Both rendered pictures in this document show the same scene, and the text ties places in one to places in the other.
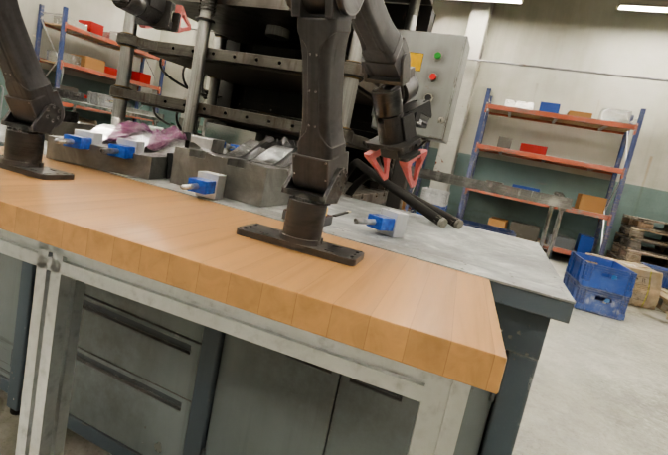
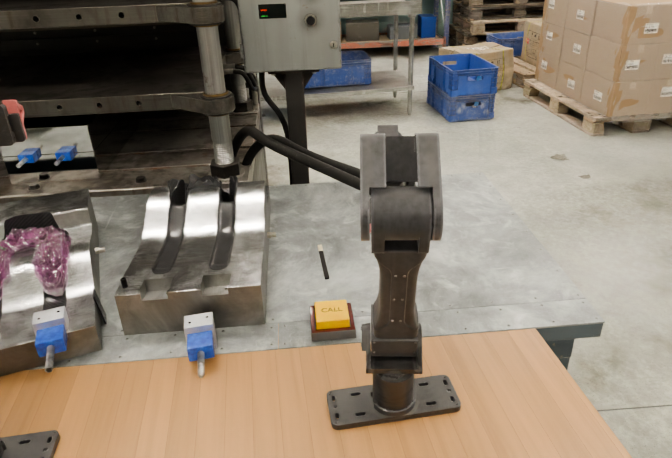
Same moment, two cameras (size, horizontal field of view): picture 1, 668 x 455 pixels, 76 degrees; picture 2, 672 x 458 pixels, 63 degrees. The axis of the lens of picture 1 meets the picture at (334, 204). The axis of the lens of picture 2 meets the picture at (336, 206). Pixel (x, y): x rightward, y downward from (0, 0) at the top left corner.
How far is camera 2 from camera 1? 63 cm
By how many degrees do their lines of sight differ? 30
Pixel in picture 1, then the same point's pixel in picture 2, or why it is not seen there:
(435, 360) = not seen: outside the picture
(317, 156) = (403, 337)
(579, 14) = not seen: outside the picture
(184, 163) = (138, 310)
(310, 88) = (395, 297)
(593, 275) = (460, 82)
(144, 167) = (90, 340)
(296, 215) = (396, 393)
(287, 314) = not seen: outside the picture
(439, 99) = (325, 19)
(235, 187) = (223, 315)
